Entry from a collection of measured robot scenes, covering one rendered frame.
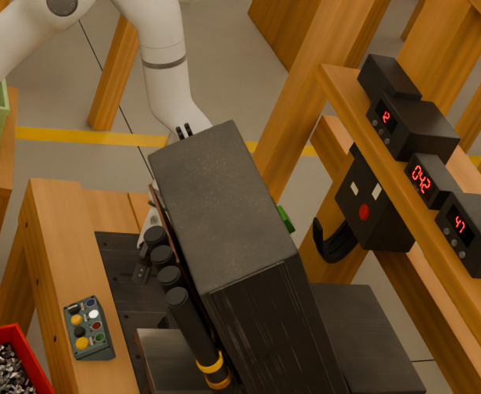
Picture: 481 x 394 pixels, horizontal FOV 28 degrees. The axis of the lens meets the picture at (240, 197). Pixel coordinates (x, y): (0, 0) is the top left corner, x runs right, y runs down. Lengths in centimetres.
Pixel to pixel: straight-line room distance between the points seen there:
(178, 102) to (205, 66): 339
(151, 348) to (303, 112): 92
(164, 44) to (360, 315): 70
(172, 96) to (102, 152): 246
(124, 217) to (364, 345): 89
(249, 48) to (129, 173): 164
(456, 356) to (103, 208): 105
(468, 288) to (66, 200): 121
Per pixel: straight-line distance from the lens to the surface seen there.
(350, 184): 213
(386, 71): 215
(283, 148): 268
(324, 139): 261
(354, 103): 217
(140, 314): 236
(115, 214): 265
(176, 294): 154
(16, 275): 276
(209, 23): 584
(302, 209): 459
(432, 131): 204
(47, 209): 256
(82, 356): 221
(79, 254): 246
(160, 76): 195
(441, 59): 210
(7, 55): 203
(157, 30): 191
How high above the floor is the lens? 249
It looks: 34 degrees down
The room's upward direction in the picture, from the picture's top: 24 degrees clockwise
